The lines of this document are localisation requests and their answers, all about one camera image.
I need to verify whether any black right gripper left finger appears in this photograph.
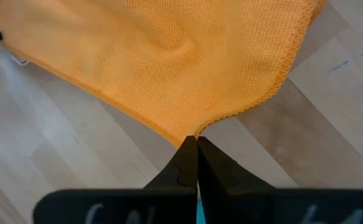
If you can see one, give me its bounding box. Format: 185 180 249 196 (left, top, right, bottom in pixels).
33 135 199 224

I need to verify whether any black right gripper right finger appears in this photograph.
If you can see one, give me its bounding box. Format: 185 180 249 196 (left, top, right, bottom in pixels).
197 136 363 224

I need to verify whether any orange microfiber towel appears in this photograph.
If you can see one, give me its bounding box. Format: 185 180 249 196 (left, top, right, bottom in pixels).
0 0 328 149

